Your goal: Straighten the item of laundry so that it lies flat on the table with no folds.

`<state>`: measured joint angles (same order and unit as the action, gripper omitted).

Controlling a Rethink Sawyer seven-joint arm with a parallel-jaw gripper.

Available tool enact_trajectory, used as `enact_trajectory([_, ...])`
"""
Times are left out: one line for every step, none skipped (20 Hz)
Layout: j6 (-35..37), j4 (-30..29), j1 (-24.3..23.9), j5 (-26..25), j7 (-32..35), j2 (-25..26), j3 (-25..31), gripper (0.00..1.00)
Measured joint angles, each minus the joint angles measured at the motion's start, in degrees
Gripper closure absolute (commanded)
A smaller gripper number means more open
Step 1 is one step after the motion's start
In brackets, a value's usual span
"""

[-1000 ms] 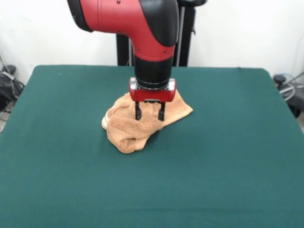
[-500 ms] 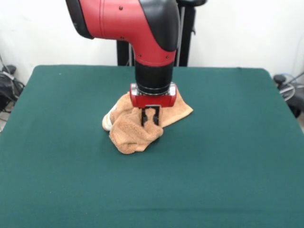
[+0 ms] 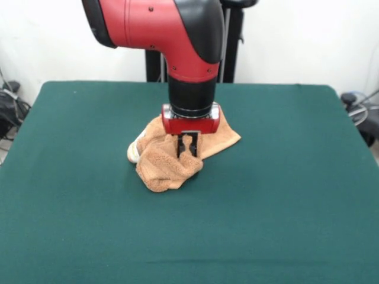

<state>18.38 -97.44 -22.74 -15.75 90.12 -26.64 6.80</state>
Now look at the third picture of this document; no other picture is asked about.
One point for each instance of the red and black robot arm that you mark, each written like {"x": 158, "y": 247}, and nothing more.
{"x": 163, "y": 29}

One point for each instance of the dark green table cloth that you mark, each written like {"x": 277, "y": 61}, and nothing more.
{"x": 89, "y": 207}

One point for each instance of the orange terry towel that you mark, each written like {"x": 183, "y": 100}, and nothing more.
{"x": 165, "y": 171}

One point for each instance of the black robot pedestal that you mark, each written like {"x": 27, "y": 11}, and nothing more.
{"x": 234, "y": 59}

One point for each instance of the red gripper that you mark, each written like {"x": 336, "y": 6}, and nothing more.
{"x": 192, "y": 125}

